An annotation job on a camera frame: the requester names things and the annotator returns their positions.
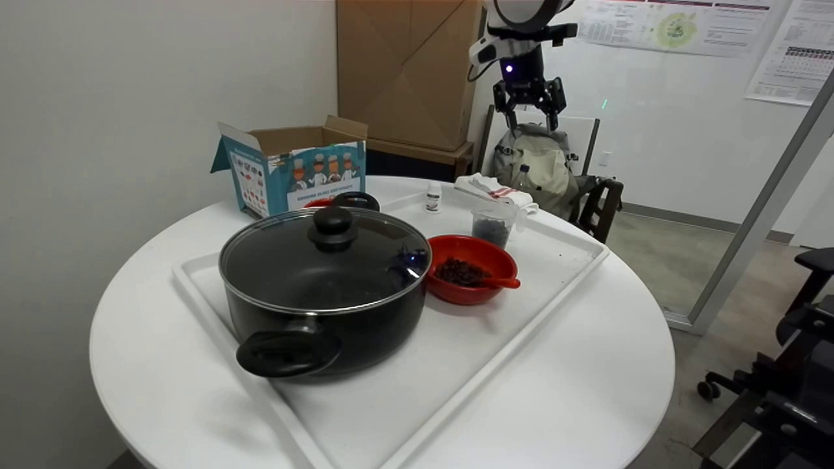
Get blue printed cardboard box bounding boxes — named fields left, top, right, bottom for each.
left=207, top=112, right=370, bottom=221

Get wall poster green circle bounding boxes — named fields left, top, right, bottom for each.
left=576, top=0, right=776, bottom=62

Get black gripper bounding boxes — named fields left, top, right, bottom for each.
left=491, top=39, right=568, bottom=134

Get clear plastic jug dark contents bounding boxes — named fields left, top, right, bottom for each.
left=450, top=184, right=520, bottom=250

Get black robot stand frame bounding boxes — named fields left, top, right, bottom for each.
left=693, top=246, right=834, bottom=469

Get grey metal frame post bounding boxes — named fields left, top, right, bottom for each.
left=663, top=69, right=834, bottom=340

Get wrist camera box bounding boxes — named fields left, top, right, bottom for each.
left=465, top=35, right=503, bottom=85

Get black cooking pot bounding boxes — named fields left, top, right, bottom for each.
left=219, top=191, right=433, bottom=387

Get glass pot lid black knob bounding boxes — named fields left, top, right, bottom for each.
left=217, top=203, right=434, bottom=318

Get red bowl with handle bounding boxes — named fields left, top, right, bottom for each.
left=422, top=232, right=523, bottom=309

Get wall poster with text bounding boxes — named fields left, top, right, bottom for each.
left=744, top=0, right=834, bottom=109

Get white towel red stripe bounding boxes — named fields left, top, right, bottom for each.
left=454, top=173, right=542, bottom=216

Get white plastic tray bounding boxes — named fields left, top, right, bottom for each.
left=171, top=186, right=613, bottom=469

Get dark wooden chair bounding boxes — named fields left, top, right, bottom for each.
left=566, top=173, right=628, bottom=249

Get large brown cardboard box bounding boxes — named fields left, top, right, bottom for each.
left=334, top=0, right=490, bottom=157

